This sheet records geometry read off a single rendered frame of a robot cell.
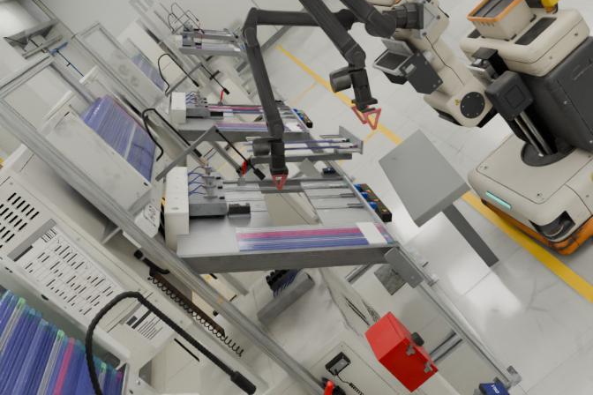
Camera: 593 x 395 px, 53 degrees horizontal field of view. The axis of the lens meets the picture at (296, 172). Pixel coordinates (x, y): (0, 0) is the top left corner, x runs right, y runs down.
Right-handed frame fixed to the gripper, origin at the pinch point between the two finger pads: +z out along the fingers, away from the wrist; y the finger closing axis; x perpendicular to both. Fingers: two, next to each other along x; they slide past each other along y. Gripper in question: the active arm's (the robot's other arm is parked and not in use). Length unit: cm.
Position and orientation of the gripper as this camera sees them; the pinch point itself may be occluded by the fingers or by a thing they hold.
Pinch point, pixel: (279, 187)
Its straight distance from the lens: 243.8
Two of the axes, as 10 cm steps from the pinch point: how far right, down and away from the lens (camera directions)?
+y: 1.9, 3.1, -9.3
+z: 0.4, 9.4, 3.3
